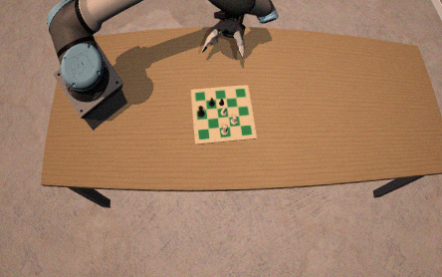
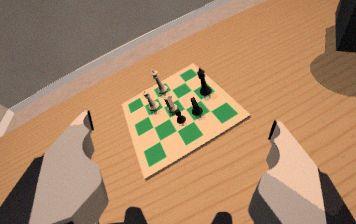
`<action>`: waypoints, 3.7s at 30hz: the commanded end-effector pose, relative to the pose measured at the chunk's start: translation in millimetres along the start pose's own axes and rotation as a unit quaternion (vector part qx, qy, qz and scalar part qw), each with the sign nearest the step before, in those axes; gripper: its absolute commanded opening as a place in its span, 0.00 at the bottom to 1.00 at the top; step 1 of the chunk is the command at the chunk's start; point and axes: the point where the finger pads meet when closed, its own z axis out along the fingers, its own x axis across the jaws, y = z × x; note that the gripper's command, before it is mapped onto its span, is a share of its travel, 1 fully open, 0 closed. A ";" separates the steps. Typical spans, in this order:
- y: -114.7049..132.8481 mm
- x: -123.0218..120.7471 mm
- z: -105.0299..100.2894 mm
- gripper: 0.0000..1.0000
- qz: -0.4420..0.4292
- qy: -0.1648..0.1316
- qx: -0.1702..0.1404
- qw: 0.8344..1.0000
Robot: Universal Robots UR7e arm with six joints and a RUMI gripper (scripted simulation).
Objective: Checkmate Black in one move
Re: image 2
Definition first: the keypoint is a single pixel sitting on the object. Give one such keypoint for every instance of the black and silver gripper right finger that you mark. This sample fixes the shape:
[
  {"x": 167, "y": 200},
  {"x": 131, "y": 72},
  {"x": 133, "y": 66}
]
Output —
[{"x": 294, "y": 190}]

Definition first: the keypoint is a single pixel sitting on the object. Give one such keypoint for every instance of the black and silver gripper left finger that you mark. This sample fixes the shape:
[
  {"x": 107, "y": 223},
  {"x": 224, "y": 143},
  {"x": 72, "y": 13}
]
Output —
[{"x": 63, "y": 186}]

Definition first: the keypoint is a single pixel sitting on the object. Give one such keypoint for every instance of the green and tan chessboard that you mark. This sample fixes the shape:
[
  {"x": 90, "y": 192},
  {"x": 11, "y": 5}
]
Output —
[{"x": 158, "y": 138}]

